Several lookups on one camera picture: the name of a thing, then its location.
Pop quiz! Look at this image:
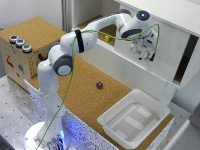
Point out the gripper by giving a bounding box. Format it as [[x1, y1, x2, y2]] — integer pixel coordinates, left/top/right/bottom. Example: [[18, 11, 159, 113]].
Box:
[[129, 30, 159, 62]]

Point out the white cabinet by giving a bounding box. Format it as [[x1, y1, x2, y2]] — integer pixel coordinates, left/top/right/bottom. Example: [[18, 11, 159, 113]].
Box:
[[62, 0, 200, 108]]

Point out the purple block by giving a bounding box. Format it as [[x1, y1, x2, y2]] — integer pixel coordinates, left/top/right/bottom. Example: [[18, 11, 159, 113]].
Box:
[[96, 82, 104, 90]]

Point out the white plastic box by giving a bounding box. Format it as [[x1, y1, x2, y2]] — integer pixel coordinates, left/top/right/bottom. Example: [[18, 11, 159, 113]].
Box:
[[96, 88, 171, 150]]

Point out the wooden drawer box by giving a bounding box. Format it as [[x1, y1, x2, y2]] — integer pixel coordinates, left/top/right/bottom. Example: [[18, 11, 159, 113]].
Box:
[[0, 16, 68, 93]]

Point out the green button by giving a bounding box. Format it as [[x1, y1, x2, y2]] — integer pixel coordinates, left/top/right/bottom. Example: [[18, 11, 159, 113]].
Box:
[[21, 43, 33, 54]]

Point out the blue button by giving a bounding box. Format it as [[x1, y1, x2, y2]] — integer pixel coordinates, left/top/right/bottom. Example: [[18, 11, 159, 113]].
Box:
[[15, 38, 26, 48]]

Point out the red button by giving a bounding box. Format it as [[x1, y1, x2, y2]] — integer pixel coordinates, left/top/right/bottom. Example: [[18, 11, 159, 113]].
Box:
[[9, 34, 19, 44]]

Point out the green cable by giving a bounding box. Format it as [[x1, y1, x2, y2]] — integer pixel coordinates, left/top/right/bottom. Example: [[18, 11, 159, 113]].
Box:
[[34, 22, 161, 150]]

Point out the black drawer handle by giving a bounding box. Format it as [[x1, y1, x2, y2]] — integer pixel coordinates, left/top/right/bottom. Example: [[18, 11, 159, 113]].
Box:
[[37, 52, 48, 62]]

